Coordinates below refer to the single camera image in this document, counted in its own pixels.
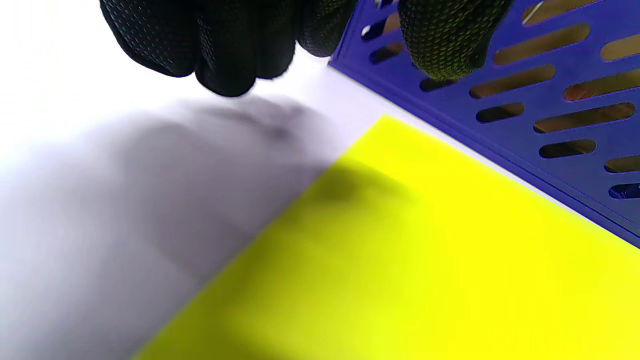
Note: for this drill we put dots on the person's left hand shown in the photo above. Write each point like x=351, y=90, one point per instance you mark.
x=225, y=40

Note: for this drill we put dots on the yellow cardstock sheet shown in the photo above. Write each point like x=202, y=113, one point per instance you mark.
x=425, y=260

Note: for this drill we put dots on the blue perforated file holder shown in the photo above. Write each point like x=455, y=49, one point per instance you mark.
x=450, y=110

